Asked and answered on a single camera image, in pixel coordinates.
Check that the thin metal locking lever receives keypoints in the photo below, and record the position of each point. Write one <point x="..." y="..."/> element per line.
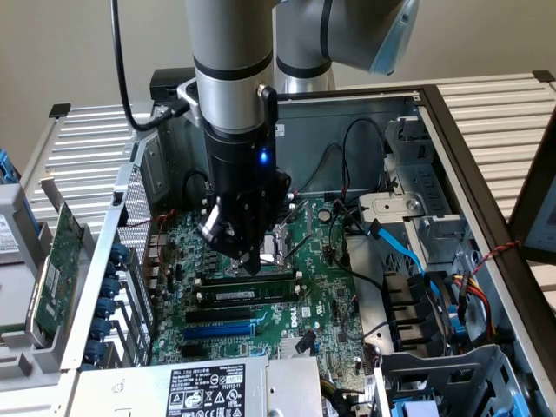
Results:
<point x="298" y="249"/>

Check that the black RAM stick white label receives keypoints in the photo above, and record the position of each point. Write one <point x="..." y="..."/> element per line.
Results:
<point x="234" y="295"/>

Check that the long black expansion slot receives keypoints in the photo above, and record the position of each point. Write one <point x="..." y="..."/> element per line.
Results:
<point x="217" y="315"/>

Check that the long blue expansion slot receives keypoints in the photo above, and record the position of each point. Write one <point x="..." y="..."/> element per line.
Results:
<point x="217" y="332"/>

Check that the blue plastic latch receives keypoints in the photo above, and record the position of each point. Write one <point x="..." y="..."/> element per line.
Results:
<point x="458" y="326"/>

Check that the black box with port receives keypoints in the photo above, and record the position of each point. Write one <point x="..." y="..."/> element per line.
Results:
<point x="165" y="82"/>

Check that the black framed monitor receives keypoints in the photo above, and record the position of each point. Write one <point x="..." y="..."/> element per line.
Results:
<point x="519" y="217"/>

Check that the black case latch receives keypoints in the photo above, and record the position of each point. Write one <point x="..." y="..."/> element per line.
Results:
<point x="117" y="197"/>

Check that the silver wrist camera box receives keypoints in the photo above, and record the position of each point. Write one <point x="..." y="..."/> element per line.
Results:
<point x="189" y="93"/>

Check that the blue plastic bracket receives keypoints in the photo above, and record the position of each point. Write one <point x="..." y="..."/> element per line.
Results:
<point x="6" y="167"/>

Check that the silver power supply with label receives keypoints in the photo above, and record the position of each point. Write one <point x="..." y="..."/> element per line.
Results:
<point x="130" y="391"/>

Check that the green Dell motherboard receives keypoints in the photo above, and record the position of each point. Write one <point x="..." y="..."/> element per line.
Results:
<point x="317" y="278"/>

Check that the green expansion card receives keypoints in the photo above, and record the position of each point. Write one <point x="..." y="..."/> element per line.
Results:
<point x="61" y="269"/>

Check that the silver CPU socket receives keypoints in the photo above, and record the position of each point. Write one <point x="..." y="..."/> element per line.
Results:
<point x="274" y="248"/>

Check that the silver rear port block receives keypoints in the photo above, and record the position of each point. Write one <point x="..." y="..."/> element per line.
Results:
<point x="155" y="252"/>

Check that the silver chipset heatsink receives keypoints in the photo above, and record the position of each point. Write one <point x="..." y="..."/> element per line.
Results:
<point x="289" y="347"/>

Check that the silver disk bay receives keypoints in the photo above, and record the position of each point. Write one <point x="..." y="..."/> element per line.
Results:
<point x="386" y="206"/>

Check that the open grey PC case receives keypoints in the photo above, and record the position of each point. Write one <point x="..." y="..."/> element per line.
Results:
<point x="313" y="126"/>

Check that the black table end cap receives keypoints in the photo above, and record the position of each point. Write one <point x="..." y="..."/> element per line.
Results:
<point x="60" y="110"/>
<point x="544" y="76"/>

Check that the blue plastic drive tray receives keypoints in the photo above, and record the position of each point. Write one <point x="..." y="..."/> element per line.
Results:
<point x="412" y="409"/>

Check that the grey plastic parts rack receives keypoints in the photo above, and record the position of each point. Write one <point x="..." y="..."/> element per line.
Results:
<point x="26" y="360"/>

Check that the blue card retention clip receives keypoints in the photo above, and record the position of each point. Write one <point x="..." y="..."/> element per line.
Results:
<point x="102" y="328"/>
<point x="94" y="351"/>
<point x="105" y="307"/>
<point x="109" y="289"/>
<point x="119" y="253"/>

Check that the round coin battery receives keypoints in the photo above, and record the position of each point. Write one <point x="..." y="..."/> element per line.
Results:
<point x="324" y="215"/>

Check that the black fan shroud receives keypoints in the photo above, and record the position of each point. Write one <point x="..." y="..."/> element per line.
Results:
<point x="404" y="299"/>

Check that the silver hard disk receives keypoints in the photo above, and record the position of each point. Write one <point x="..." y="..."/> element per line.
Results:
<point x="8" y="239"/>
<point x="15" y="295"/>

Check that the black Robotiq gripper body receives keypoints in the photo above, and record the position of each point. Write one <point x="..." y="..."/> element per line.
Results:
<point x="239" y="174"/>

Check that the grey disk cage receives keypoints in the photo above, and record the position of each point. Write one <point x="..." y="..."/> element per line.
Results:
<point x="434" y="369"/>

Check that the short black expansion slot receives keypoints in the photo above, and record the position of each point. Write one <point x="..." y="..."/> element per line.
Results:
<point x="191" y="352"/>

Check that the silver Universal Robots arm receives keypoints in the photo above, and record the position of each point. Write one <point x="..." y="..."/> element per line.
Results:
<point x="230" y="43"/>

